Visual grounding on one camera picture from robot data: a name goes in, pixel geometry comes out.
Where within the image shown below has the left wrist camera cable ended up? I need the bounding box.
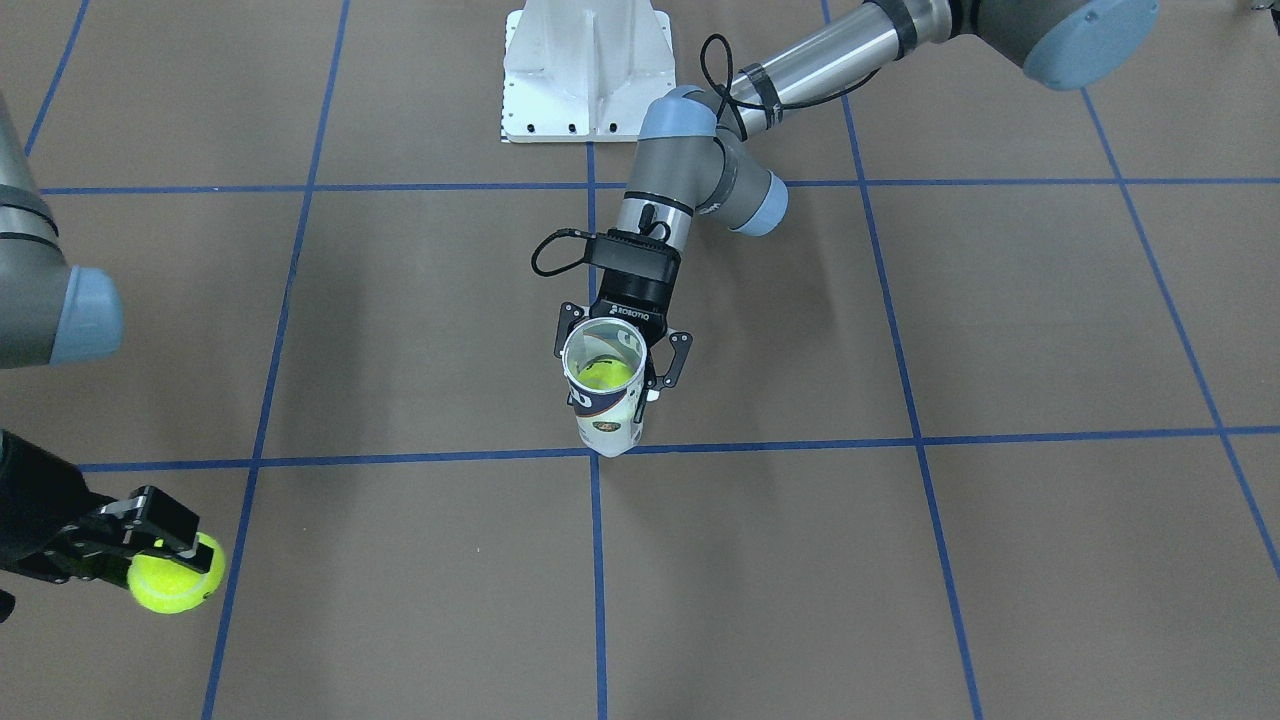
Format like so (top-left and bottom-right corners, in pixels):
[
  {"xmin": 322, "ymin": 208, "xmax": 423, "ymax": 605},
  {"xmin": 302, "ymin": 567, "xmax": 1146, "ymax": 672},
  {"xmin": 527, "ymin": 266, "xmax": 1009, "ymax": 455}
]
[{"xmin": 531, "ymin": 231, "xmax": 602, "ymax": 279}]

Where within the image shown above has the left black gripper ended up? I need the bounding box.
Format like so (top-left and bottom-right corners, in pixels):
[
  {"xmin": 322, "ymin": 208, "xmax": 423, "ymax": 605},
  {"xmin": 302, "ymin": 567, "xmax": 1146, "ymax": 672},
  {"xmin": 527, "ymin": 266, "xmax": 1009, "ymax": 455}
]
[{"xmin": 554, "ymin": 266, "xmax": 692, "ymax": 402}]

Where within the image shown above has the yellow tennis ball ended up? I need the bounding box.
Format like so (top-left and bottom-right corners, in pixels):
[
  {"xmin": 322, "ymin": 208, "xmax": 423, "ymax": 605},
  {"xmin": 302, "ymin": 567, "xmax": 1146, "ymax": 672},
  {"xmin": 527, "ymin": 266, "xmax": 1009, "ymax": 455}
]
[
  {"xmin": 125, "ymin": 532, "xmax": 227, "ymax": 614},
  {"xmin": 576, "ymin": 356, "xmax": 635, "ymax": 393}
]

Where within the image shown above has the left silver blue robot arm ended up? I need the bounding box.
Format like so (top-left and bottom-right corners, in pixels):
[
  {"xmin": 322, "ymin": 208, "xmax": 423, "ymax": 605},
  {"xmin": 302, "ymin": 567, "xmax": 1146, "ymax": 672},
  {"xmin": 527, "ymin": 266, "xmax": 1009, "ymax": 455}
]
[{"xmin": 554, "ymin": 1, "xmax": 1160, "ymax": 416}]

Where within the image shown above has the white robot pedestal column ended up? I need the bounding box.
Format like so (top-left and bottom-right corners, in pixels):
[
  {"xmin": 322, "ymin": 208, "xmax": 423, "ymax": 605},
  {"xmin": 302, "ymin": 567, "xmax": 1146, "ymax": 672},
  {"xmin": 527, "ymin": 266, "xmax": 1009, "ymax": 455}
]
[{"xmin": 500, "ymin": 1, "xmax": 676, "ymax": 143}]

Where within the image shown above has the clear tennis ball can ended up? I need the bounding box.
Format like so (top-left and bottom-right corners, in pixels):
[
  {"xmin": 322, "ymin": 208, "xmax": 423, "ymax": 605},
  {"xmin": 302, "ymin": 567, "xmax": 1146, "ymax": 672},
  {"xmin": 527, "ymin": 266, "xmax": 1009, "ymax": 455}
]
[{"xmin": 561, "ymin": 318, "xmax": 648, "ymax": 457}]

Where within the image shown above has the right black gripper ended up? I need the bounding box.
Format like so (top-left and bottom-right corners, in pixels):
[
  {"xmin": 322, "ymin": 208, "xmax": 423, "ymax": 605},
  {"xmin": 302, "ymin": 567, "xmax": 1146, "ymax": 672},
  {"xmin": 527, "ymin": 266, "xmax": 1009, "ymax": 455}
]
[{"xmin": 1, "ymin": 430, "xmax": 212, "ymax": 588}]

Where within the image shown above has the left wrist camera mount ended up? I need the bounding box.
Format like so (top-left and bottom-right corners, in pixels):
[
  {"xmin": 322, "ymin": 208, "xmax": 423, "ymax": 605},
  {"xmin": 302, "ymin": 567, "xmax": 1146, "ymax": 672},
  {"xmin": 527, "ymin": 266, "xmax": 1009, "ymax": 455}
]
[{"xmin": 586, "ymin": 228, "xmax": 681, "ymax": 284}]

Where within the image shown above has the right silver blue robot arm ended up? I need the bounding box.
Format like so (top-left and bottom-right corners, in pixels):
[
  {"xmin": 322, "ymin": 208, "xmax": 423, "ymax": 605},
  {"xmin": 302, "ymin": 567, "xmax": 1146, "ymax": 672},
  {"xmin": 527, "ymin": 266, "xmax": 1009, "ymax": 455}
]
[{"xmin": 1, "ymin": 114, "xmax": 227, "ymax": 614}]

